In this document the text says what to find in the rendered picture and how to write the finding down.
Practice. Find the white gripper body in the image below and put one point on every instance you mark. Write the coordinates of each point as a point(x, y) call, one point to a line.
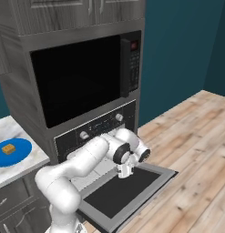
point(123, 172)

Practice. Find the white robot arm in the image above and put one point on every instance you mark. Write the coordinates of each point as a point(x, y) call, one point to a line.
point(86, 159)

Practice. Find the grey-framed black oven door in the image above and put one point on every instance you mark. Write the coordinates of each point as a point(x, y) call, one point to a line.
point(123, 191)

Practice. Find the black built-in oven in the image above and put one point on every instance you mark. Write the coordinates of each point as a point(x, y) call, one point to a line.
point(98, 126)

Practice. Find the silver oven knob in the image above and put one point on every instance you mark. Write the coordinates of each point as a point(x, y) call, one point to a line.
point(84, 135)
point(119, 117)

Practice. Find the black microwave oven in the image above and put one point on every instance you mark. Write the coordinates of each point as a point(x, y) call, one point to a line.
point(77, 82)

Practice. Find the blue round plate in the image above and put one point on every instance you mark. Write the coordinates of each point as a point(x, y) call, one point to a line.
point(19, 153)

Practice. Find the grey lower cupboard door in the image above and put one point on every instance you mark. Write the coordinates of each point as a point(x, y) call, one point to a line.
point(28, 223)

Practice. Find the grey wooden cupboard door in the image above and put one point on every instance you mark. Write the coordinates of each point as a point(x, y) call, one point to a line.
point(123, 9)
point(56, 12)

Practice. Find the grey drawer front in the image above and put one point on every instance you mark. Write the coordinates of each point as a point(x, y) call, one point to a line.
point(13, 194)

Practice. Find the small brown block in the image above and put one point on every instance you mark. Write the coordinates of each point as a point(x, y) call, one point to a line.
point(8, 149)

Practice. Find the grey wooden tall cabinet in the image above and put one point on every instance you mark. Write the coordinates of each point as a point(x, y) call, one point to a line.
point(21, 91)

